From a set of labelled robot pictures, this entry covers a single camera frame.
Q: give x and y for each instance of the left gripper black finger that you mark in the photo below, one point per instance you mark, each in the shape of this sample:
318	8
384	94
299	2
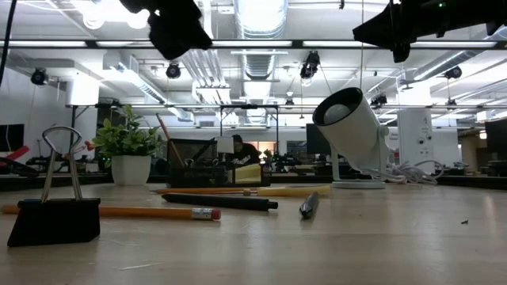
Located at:
178	31

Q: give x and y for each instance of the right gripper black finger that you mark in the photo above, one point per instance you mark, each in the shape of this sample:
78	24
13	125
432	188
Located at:
384	27

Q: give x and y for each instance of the black pen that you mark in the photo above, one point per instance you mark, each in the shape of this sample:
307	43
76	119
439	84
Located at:
309	206
222	202
206	150

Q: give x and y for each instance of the black mesh desk organizer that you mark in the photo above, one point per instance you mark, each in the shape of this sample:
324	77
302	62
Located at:
198	176

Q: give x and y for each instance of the black ceiling spotlight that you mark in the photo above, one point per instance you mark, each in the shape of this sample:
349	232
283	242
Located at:
173	71
39	77
452	72
311	65

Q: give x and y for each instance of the black overhead beam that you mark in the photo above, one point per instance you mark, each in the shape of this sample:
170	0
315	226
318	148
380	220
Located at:
277	44

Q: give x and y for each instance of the white spot lamp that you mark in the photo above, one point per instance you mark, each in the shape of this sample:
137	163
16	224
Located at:
352	130

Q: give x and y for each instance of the black monitor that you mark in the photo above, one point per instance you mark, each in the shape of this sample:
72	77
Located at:
12	136
317	138
496	136

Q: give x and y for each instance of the person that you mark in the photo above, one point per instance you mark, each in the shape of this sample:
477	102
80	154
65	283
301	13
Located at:
245	152

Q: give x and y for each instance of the green plant in white pot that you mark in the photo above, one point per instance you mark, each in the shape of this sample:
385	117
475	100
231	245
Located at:
130	170

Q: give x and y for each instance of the black metal table frame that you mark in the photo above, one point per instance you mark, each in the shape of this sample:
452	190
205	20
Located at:
59	181

